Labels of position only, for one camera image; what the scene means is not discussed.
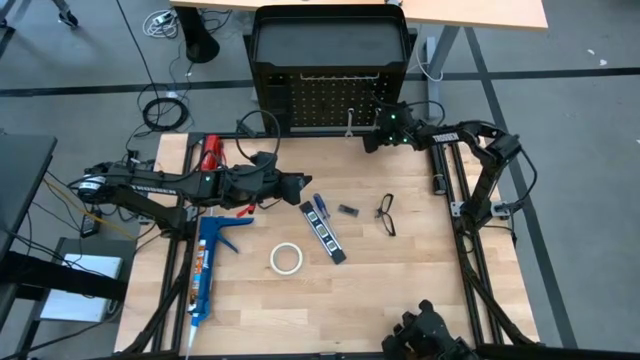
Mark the black desk leg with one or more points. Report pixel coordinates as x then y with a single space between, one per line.
200 45

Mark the black handheld device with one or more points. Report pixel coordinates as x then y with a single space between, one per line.
425 335

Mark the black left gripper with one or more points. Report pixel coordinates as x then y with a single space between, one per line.
257 182

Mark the black power adapter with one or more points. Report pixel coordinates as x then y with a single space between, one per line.
90 226

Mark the black pegboard tool cart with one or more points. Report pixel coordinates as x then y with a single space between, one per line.
330 42

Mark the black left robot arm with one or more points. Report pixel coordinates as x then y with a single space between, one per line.
150 181

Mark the black aluminium table frame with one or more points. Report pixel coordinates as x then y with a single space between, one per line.
325 134

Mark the blue caulking gun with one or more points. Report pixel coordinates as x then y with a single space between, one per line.
202 280

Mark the white flat box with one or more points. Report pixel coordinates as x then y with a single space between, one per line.
75 305

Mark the black side desk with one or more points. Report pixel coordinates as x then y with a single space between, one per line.
20 170

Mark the black flashlight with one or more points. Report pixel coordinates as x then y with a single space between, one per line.
439 170

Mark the black safety glasses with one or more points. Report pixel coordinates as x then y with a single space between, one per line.
382 214

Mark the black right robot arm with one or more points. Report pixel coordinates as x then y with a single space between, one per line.
445 136

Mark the light wooden desk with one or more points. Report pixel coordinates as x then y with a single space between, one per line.
475 12

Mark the small black block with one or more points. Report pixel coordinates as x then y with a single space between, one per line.
348 210

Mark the black power strip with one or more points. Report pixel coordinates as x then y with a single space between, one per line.
132 156

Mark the black metal side stand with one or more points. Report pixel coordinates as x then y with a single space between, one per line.
60 277

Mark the white tape roll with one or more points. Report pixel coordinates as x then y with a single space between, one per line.
274 258

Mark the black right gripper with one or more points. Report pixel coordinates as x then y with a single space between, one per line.
396 127

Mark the red hand tool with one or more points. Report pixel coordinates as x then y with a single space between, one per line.
211 147

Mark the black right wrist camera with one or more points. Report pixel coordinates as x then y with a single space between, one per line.
372 143

